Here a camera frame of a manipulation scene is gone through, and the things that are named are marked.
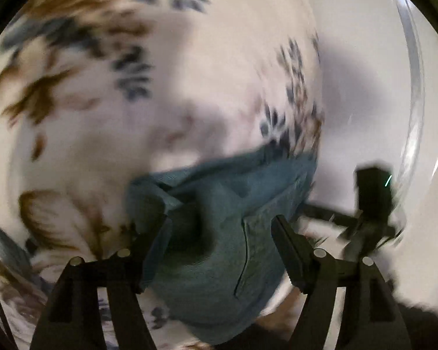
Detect blue denim jeans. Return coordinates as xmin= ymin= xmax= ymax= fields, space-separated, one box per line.
xmin=126 ymin=145 xmax=317 ymax=345

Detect white bed headboard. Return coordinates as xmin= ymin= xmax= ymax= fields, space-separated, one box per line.
xmin=311 ymin=0 xmax=438 ymax=310

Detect floral fleece bed blanket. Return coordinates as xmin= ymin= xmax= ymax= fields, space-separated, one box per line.
xmin=0 ymin=0 xmax=324 ymax=349

